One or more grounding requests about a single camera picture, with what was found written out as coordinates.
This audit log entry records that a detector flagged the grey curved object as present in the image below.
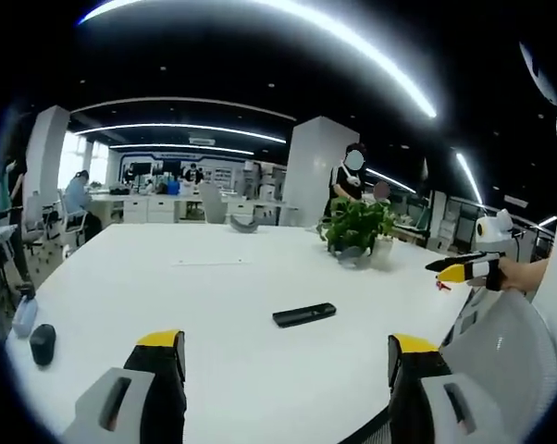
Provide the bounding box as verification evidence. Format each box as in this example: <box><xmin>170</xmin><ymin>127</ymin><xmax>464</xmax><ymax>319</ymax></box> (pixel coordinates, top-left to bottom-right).
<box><xmin>335</xmin><ymin>246</ymin><xmax>373</xmax><ymax>270</ymax></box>
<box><xmin>229</xmin><ymin>214</ymin><xmax>262</xmax><ymax>235</ymax></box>

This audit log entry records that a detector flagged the translucent water bottle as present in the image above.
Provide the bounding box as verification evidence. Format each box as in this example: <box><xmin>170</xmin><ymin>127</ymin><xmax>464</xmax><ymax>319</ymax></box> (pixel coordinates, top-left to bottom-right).
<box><xmin>11</xmin><ymin>286</ymin><xmax>40</xmax><ymax>339</ymax></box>

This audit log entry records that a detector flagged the person's right hand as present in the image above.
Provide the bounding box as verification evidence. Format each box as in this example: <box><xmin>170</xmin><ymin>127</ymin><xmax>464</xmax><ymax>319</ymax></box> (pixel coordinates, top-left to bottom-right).
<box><xmin>500</xmin><ymin>257</ymin><xmax>551</xmax><ymax>293</ymax></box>

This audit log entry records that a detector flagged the white mesh office chair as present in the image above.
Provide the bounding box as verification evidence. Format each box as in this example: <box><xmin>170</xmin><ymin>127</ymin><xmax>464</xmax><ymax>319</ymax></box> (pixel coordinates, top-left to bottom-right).
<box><xmin>56</xmin><ymin>189</ymin><xmax>91</xmax><ymax>251</ymax></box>

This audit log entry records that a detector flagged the black remote control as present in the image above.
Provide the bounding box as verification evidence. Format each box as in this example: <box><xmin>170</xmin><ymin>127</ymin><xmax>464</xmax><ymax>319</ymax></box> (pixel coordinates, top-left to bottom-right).
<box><xmin>272</xmin><ymin>302</ymin><xmax>338</xmax><ymax>328</ymax></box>

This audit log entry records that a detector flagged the white desk with drawers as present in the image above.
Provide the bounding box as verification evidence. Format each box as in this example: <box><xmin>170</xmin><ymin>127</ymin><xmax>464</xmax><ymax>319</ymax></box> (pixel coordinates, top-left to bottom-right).
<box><xmin>91</xmin><ymin>191</ymin><xmax>205</xmax><ymax>226</ymax></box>

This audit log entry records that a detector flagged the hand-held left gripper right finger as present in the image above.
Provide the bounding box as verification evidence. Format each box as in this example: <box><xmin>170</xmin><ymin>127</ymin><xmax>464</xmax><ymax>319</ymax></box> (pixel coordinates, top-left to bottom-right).
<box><xmin>387</xmin><ymin>333</ymin><xmax>515</xmax><ymax>444</ymax></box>

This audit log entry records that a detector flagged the green potted plant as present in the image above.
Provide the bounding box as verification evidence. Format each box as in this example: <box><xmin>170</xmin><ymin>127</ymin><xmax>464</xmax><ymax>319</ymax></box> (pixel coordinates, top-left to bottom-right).
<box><xmin>316</xmin><ymin>195</ymin><xmax>400</xmax><ymax>254</ymax></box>

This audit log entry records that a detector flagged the black cylindrical speaker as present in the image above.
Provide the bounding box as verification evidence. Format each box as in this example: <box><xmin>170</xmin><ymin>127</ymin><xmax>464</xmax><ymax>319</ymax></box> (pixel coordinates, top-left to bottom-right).
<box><xmin>29</xmin><ymin>324</ymin><xmax>57</xmax><ymax>367</ymax></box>

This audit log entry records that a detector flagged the white plant pot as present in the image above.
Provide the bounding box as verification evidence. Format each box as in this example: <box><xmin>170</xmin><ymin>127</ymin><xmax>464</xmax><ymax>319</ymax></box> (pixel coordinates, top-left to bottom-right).
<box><xmin>373</xmin><ymin>235</ymin><xmax>396</xmax><ymax>270</ymax></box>

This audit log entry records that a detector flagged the white table cable cover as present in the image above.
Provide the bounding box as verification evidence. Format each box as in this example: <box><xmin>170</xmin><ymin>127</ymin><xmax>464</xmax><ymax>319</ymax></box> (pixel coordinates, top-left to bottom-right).
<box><xmin>170</xmin><ymin>257</ymin><xmax>253</xmax><ymax>268</ymax></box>

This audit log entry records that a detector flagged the long ceiling light strip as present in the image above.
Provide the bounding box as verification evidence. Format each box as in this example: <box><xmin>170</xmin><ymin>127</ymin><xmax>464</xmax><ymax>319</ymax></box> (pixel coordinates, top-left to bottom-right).
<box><xmin>77</xmin><ymin>0</ymin><xmax>438</xmax><ymax>119</ymax></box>

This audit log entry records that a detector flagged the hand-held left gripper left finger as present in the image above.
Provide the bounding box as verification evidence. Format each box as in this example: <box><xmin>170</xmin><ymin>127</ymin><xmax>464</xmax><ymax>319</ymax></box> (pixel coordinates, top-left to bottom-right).
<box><xmin>60</xmin><ymin>328</ymin><xmax>188</xmax><ymax>444</ymax></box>

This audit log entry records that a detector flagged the grey mesh office chair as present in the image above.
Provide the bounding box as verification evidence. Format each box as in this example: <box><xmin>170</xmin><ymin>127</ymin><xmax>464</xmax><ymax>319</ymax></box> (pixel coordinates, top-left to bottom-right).
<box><xmin>438</xmin><ymin>289</ymin><xmax>557</xmax><ymax>444</ymax></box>

